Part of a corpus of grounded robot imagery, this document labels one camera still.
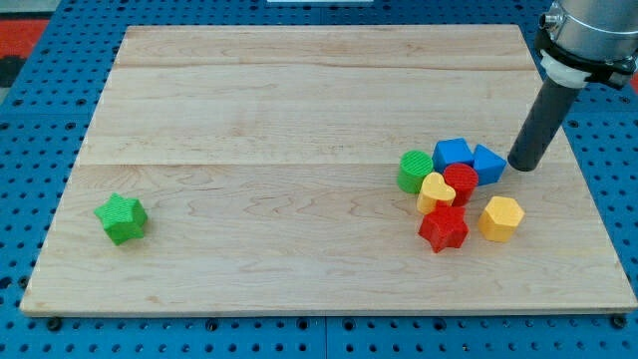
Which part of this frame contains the red cylinder block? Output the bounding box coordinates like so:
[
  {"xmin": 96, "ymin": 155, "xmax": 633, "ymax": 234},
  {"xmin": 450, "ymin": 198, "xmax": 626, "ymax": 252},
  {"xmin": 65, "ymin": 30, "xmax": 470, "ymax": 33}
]
[{"xmin": 443, "ymin": 163, "xmax": 479, "ymax": 206}]

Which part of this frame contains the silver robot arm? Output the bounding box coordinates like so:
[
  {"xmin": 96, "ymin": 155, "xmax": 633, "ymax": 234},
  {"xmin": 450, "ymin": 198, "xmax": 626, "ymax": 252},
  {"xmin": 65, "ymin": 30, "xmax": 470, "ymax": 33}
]
[{"xmin": 507, "ymin": 0, "xmax": 637, "ymax": 172}]

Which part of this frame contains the blue triangle block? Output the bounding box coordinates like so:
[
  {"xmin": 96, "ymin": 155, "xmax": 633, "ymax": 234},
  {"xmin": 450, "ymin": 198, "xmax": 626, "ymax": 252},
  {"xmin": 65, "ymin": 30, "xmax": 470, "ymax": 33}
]
[{"xmin": 474, "ymin": 144, "xmax": 507, "ymax": 185}]

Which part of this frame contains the green star block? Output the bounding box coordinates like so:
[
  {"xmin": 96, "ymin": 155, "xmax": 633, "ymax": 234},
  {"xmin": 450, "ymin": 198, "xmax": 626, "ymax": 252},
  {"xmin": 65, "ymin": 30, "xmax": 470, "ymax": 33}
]
[{"xmin": 94, "ymin": 192, "xmax": 148, "ymax": 245}]

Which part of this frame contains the green cylinder block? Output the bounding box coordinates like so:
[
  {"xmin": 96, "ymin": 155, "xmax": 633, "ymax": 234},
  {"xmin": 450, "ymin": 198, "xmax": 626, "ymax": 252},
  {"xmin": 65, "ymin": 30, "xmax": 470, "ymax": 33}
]
[{"xmin": 397, "ymin": 150, "xmax": 434, "ymax": 193}]

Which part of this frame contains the wooden board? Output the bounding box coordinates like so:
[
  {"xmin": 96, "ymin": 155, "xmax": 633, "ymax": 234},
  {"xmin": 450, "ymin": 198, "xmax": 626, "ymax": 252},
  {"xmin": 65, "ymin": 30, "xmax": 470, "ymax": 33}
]
[{"xmin": 21, "ymin": 25, "xmax": 637, "ymax": 317}]

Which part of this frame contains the yellow hexagon block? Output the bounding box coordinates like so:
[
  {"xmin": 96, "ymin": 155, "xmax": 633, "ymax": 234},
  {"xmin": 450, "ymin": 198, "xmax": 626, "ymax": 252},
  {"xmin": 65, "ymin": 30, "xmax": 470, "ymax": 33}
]
[{"xmin": 478, "ymin": 196, "xmax": 525, "ymax": 242}]

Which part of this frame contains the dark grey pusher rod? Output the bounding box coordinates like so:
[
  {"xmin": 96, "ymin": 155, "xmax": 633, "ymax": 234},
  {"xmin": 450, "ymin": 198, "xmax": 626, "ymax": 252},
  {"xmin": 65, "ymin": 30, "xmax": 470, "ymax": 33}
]
[{"xmin": 507, "ymin": 77, "xmax": 581, "ymax": 172}]

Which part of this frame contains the yellow heart block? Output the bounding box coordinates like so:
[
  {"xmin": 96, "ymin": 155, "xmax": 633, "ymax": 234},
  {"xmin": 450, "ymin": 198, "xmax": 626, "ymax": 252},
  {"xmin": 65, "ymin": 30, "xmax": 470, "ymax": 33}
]
[{"xmin": 417, "ymin": 172, "xmax": 457, "ymax": 214}]

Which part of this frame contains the red star block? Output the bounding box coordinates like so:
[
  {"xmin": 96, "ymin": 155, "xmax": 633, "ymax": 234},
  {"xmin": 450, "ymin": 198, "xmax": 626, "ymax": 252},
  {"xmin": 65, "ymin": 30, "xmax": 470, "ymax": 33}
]
[{"xmin": 418, "ymin": 205, "xmax": 470, "ymax": 253}]

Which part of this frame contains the blue cube block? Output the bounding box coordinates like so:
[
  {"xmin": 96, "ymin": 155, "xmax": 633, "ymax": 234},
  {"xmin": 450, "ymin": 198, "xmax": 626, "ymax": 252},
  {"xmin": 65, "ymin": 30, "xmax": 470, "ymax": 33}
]
[{"xmin": 433, "ymin": 138, "xmax": 474, "ymax": 173}]

